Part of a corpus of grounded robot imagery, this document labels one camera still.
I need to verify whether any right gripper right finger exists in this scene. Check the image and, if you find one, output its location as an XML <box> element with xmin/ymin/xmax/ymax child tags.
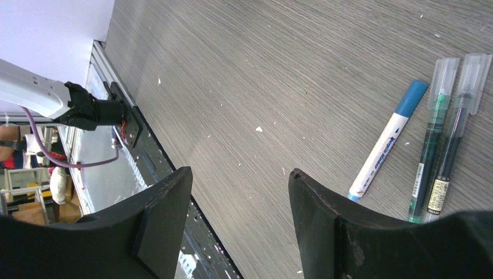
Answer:
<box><xmin>288</xmin><ymin>169</ymin><xmax>416</xmax><ymax>278</ymax></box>

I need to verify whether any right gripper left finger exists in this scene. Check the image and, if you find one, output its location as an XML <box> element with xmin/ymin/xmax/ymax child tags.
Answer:
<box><xmin>77</xmin><ymin>167</ymin><xmax>193</xmax><ymax>278</ymax></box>

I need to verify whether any black pen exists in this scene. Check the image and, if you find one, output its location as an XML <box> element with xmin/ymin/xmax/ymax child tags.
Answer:
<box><xmin>421</xmin><ymin>53</ymin><xmax>493</xmax><ymax>224</ymax></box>

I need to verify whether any white blue marker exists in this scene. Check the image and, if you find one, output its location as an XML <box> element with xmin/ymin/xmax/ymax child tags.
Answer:
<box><xmin>347</xmin><ymin>80</ymin><xmax>430</xmax><ymax>202</ymax></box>

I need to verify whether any green gel pen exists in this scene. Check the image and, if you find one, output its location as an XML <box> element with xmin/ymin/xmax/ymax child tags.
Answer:
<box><xmin>407</xmin><ymin>57</ymin><xmax>460</xmax><ymax>224</ymax></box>

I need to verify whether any blue pen cap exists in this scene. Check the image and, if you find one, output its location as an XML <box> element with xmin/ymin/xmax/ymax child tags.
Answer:
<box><xmin>394</xmin><ymin>80</ymin><xmax>428</xmax><ymax>118</ymax></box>

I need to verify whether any clear pen cap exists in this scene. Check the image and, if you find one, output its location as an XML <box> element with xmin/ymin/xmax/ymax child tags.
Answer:
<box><xmin>427</xmin><ymin>58</ymin><xmax>460</xmax><ymax>110</ymax></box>
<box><xmin>453</xmin><ymin>53</ymin><xmax>492</xmax><ymax>115</ymax></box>

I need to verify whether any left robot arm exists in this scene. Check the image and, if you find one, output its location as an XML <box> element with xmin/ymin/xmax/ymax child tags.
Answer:
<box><xmin>1</xmin><ymin>59</ymin><xmax>126</xmax><ymax>131</ymax></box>

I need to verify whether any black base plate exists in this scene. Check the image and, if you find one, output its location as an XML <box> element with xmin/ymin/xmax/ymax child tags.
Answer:
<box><xmin>103</xmin><ymin>81</ymin><xmax>242</xmax><ymax>278</ymax></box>

